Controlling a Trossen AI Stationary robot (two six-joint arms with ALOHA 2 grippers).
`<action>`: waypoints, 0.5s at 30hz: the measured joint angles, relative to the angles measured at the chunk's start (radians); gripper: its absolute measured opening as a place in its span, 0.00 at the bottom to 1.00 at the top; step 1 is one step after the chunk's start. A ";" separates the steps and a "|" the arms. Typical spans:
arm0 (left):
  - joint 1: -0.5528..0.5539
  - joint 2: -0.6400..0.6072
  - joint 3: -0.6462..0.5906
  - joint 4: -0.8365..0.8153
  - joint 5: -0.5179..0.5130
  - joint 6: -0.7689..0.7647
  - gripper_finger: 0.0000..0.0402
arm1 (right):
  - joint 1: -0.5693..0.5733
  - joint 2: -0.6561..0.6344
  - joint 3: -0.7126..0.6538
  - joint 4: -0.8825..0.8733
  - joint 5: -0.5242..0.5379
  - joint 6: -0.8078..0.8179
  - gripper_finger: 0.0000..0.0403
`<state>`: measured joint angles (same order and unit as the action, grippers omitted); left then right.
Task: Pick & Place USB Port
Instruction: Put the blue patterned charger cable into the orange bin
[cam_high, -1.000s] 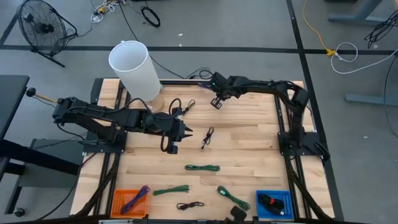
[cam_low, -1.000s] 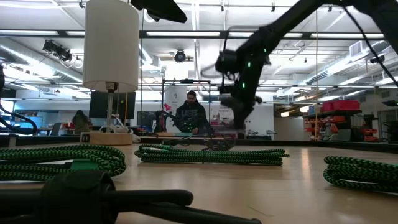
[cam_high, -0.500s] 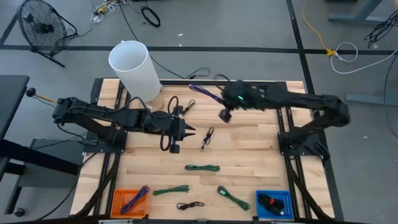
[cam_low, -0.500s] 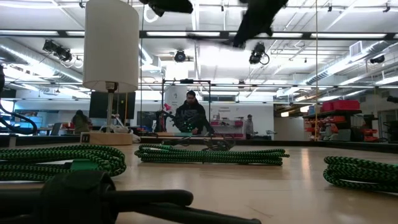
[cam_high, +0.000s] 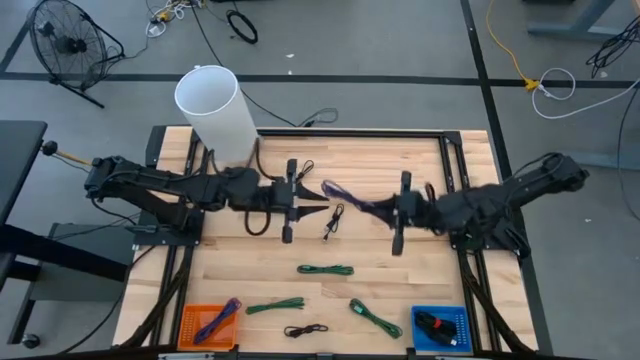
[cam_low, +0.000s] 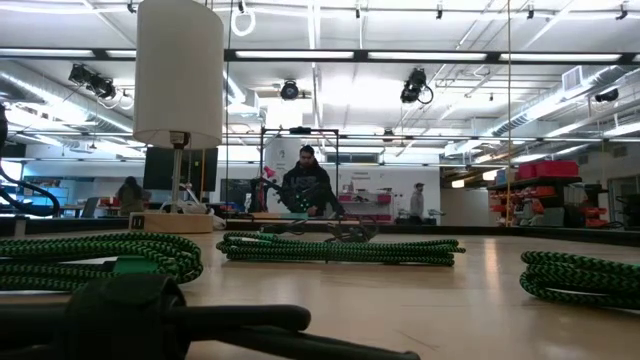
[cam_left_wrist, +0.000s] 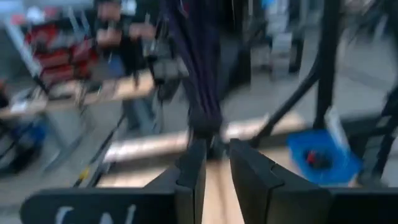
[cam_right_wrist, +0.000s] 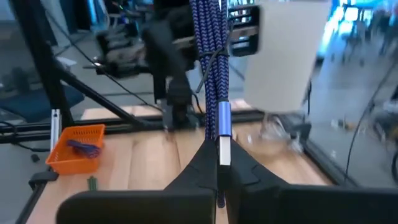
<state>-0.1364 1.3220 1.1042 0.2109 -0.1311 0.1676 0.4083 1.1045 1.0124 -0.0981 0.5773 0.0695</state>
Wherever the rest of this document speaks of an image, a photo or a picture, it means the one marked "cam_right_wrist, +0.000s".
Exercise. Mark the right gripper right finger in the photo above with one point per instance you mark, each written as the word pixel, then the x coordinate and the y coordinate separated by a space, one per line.
pixel 245 186

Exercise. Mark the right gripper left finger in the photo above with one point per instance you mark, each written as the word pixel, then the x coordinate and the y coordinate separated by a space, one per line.
pixel 199 177

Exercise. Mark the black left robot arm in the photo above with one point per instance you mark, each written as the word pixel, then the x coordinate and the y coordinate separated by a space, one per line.
pixel 177 99

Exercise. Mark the orange plastic basket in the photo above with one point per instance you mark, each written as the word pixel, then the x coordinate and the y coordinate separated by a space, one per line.
pixel 71 161

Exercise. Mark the dark blue seat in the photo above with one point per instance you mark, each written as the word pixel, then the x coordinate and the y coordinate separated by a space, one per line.
pixel 31 105

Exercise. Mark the black aluminium table frame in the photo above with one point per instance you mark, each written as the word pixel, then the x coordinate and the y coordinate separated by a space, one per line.
pixel 40 62

